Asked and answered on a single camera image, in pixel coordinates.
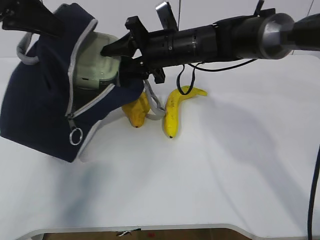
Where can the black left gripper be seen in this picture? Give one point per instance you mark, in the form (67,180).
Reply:
(30,16)

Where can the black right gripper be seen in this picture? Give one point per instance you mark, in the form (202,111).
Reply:
(154,47)

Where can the glass container with green lid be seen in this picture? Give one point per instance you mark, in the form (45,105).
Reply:
(92,70)

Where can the yellow pear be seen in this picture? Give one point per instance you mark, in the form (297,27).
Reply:
(137,111)

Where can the yellow banana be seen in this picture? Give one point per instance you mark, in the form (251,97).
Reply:
(172,106)

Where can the navy blue lunch bag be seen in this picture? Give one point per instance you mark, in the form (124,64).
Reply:
(40,107)

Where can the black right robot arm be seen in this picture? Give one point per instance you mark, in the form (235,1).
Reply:
(267,35)

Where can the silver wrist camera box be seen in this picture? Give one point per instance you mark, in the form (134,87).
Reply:
(166,16)

